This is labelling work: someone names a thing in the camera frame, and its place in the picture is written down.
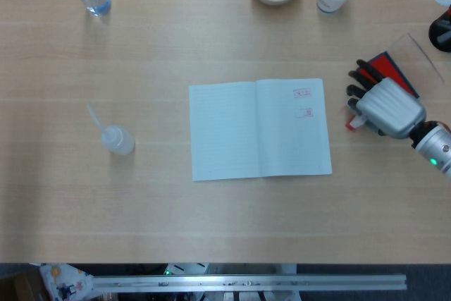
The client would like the aluminium rail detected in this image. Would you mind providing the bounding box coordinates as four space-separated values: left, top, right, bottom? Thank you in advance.
92 273 408 294

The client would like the white device with green light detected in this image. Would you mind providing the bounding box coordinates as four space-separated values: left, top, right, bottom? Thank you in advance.
164 262 209 276

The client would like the patterned white cloth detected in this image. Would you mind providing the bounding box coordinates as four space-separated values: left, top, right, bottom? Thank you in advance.
38 262 95 301

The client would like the open white lined notebook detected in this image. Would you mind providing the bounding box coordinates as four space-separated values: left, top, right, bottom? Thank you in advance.
187 78 333 183

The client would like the black mesh pen holder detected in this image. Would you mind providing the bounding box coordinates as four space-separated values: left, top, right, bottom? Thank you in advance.
428 4 451 53

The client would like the red ink pad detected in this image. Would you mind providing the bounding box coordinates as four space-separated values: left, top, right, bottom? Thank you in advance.
368 51 420 99

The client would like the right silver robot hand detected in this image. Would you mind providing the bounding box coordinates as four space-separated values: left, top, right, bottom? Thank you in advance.
346 59 427 139

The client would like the translucent squeeze bottle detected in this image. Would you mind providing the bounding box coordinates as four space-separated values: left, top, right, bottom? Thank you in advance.
86 102 136 156

